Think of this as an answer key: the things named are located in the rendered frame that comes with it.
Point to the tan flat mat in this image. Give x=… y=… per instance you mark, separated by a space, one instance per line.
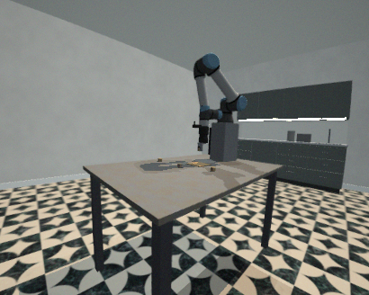
x=198 y=164

